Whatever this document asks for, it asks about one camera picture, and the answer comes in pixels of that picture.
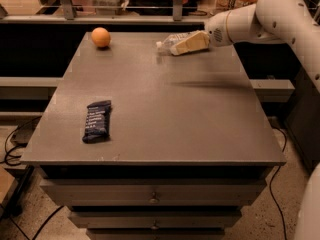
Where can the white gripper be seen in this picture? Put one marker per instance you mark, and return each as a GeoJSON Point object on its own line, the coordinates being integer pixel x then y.
{"type": "Point", "coordinates": [216, 33]}

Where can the clear plastic water bottle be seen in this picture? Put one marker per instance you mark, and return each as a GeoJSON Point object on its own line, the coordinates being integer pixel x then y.
{"type": "Point", "coordinates": [168, 44]}

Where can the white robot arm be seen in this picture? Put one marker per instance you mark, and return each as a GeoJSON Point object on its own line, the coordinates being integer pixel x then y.
{"type": "Point", "coordinates": [289, 22]}

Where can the dark blue rxbar wrapper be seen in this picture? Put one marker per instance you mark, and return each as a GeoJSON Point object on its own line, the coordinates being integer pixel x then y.
{"type": "Point", "coordinates": [97, 122]}

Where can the black bag behind railing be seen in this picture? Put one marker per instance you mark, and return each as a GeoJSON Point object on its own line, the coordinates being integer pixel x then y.
{"type": "Point", "coordinates": [160, 7]}

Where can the orange fruit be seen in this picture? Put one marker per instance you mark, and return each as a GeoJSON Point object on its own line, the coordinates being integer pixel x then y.
{"type": "Point", "coordinates": [100, 37]}

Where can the grey drawer cabinet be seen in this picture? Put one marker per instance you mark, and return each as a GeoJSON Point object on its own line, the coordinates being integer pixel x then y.
{"type": "Point", "coordinates": [189, 128]}

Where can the round top drawer knob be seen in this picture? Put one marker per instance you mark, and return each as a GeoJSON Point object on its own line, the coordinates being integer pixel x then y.
{"type": "Point", "coordinates": [154, 199]}

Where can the round drawer knob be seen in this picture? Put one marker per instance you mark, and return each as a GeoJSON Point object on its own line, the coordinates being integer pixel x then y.
{"type": "Point", "coordinates": [154, 225]}
{"type": "Point", "coordinates": [154, 199]}

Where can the metal railing frame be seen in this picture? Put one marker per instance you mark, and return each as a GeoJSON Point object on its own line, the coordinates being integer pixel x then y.
{"type": "Point", "coordinates": [82, 12]}

